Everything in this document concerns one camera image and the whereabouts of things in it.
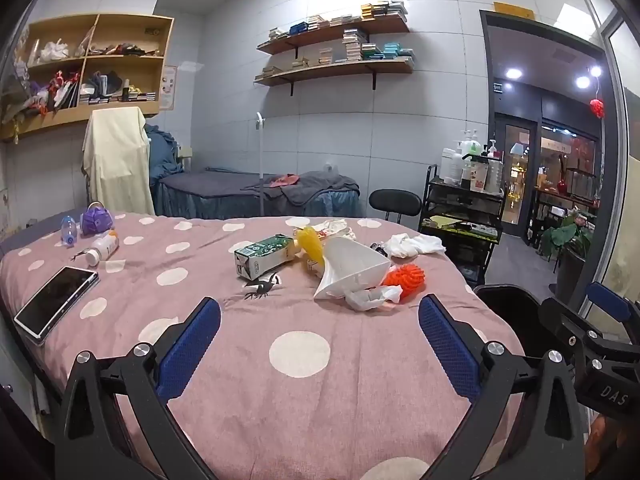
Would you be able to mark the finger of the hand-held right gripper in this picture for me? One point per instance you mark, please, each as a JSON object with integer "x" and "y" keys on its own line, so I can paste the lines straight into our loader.
{"x": 570, "y": 322}
{"x": 609, "y": 302}

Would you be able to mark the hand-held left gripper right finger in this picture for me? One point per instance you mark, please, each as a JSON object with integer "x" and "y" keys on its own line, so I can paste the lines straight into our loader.
{"x": 450, "y": 347}

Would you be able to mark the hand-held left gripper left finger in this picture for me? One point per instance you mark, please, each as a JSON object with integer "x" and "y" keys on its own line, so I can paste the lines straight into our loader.
{"x": 187, "y": 350}

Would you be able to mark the black trash bin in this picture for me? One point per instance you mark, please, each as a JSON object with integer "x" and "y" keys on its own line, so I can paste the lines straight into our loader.
{"x": 510, "y": 315}

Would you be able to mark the green potted plant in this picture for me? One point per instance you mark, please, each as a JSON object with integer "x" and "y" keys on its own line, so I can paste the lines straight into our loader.
{"x": 570, "y": 237}

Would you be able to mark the orange ridged ball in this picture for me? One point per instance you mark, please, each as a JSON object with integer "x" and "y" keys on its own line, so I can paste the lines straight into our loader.
{"x": 407, "y": 280}

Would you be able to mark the white crumpled cloth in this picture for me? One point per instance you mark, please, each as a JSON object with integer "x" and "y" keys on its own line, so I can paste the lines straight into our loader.
{"x": 415, "y": 245}

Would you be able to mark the pink polka dot blanket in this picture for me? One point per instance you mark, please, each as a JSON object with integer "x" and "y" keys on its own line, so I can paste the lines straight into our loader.
{"x": 280, "y": 410}

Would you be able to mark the green milk carton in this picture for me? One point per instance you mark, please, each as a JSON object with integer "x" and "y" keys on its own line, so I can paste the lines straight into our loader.
{"x": 262, "y": 256}

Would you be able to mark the white paper cone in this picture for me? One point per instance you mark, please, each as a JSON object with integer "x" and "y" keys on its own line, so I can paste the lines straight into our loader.
{"x": 350, "y": 267}

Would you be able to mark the white pill bottle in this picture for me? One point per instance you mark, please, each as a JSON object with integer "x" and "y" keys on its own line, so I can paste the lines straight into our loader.
{"x": 102, "y": 250}

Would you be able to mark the black cart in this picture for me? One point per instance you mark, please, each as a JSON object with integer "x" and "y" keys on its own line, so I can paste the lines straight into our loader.
{"x": 465, "y": 210}

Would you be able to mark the black phone in clear case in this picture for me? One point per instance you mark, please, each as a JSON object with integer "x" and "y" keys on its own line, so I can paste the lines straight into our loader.
{"x": 55, "y": 302}

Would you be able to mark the black chair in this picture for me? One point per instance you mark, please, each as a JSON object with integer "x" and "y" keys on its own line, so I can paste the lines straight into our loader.
{"x": 395, "y": 202}

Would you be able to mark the purple face mask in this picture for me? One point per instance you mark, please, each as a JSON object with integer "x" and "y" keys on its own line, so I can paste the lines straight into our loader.
{"x": 96, "y": 220}

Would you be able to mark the yellow plastic bag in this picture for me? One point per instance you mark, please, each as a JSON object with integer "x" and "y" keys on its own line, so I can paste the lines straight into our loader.
{"x": 312, "y": 247}

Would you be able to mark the massage bed with grey cover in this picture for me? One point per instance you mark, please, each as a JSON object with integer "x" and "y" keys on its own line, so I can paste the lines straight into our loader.
{"x": 220, "y": 190}

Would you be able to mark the crumpled paper wrapper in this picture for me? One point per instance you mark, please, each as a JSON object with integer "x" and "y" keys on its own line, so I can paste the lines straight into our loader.
{"x": 336, "y": 227}

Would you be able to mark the stack of clear cups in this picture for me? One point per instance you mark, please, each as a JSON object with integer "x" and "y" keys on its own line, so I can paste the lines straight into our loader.
{"x": 494, "y": 175}

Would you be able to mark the small blue bottle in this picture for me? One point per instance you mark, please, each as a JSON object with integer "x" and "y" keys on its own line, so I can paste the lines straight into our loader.
{"x": 69, "y": 231}

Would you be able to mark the large white bottle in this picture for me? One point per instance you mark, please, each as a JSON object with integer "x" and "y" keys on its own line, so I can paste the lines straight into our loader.
{"x": 453, "y": 166}

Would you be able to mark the red hanging ornament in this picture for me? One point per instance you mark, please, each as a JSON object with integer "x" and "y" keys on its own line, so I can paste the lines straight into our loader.
{"x": 597, "y": 109}

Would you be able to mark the red cloth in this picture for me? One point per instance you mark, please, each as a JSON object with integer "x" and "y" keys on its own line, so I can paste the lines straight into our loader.
{"x": 285, "y": 180}

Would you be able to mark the blue cloth pile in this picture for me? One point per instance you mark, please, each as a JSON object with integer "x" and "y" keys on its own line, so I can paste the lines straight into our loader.
{"x": 162, "y": 152}

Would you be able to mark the cream cloth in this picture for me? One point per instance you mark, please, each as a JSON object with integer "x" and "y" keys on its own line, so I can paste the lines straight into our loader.
{"x": 117, "y": 160}

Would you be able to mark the white lamp stand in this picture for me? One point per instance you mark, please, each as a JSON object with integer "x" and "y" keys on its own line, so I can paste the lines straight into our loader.
{"x": 260, "y": 160}

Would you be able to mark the yellow sign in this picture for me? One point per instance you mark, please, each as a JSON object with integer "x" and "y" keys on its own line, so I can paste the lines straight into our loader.
{"x": 514, "y": 10}

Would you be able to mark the wooden cubby cabinet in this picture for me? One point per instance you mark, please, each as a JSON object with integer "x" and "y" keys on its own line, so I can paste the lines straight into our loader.
{"x": 140, "y": 40}

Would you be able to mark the dark door frame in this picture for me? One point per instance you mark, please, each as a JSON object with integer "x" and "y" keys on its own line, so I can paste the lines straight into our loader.
{"x": 484, "y": 110}

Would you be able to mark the wall poster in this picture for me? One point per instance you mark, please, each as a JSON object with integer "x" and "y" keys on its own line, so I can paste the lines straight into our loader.
{"x": 169, "y": 87}

